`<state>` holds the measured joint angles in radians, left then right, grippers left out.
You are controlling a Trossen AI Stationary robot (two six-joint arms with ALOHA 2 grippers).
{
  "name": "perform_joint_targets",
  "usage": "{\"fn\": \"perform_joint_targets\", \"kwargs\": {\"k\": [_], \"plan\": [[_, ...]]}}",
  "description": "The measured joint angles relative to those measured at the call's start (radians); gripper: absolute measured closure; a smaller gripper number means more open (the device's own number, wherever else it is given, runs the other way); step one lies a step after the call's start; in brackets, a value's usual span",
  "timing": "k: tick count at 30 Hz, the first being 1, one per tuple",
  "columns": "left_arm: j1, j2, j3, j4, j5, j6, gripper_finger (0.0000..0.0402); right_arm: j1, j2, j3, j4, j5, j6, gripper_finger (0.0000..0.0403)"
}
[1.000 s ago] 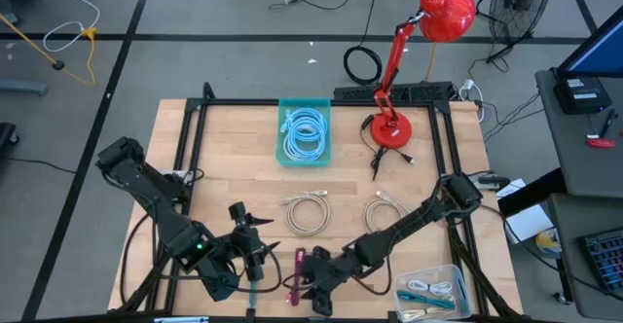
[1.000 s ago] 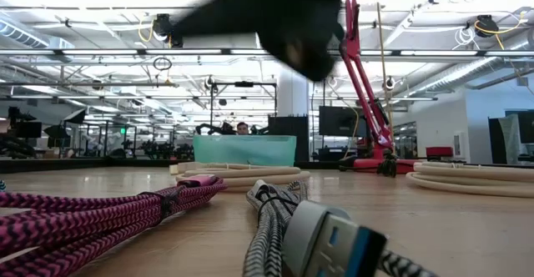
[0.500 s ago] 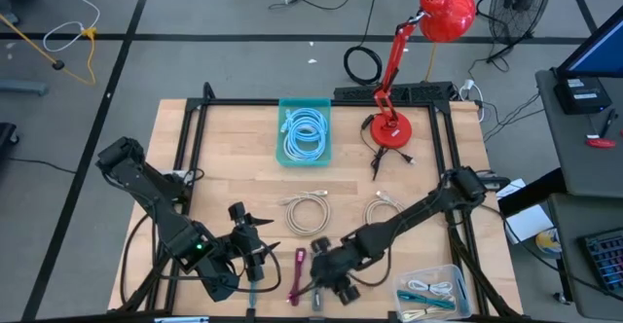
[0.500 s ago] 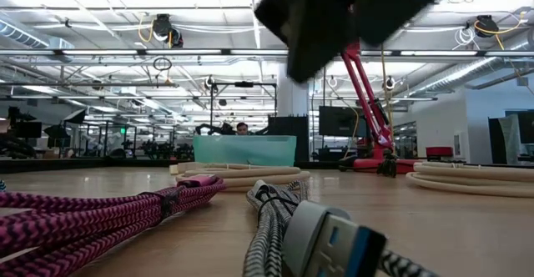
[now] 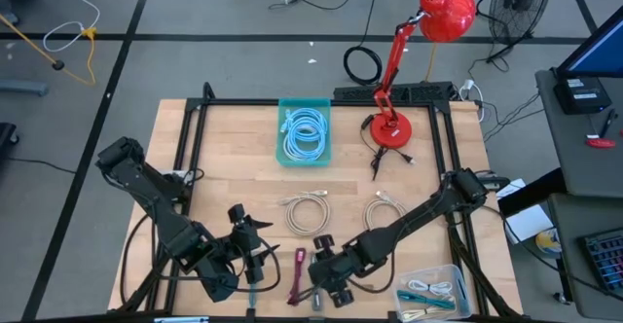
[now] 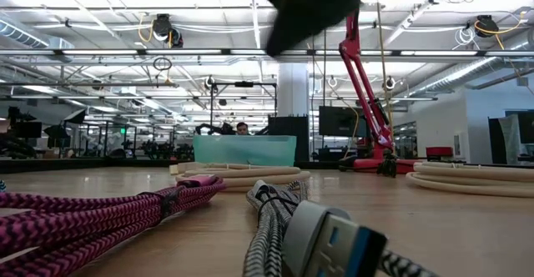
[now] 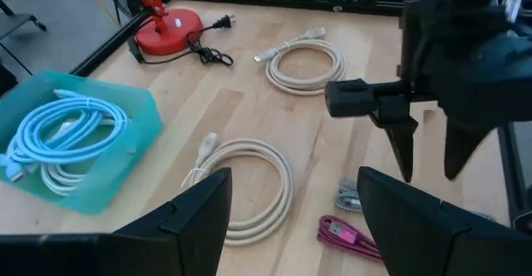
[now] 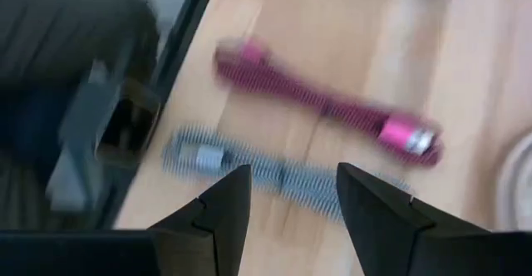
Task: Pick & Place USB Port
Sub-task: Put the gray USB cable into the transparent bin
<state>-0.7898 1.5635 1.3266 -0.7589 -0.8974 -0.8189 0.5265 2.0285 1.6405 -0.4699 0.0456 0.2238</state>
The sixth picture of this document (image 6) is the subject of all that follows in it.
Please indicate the red box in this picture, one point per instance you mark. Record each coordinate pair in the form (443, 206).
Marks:
(439, 152)

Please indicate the person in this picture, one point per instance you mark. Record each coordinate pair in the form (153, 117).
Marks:
(242, 129)

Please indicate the black background panel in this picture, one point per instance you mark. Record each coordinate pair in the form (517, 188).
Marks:
(288, 124)

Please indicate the teal translucent plastic bin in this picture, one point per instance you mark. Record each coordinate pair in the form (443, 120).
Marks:
(246, 152)

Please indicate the black metal table frame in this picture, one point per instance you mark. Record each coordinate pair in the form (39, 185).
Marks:
(125, 163)

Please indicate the red desk lamp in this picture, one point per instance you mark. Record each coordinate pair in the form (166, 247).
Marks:
(367, 97)

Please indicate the black background frame stand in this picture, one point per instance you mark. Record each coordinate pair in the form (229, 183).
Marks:
(244, 84)

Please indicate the silver ceiling duct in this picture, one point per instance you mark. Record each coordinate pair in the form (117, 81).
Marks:
(25, 35)
(459, 74)

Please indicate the large black background monitor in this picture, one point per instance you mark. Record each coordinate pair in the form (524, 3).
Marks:
(340, 122)

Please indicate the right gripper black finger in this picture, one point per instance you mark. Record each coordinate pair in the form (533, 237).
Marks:
(308, 6)

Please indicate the small distant monitor screen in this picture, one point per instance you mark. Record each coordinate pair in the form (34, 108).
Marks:
(27, 129)

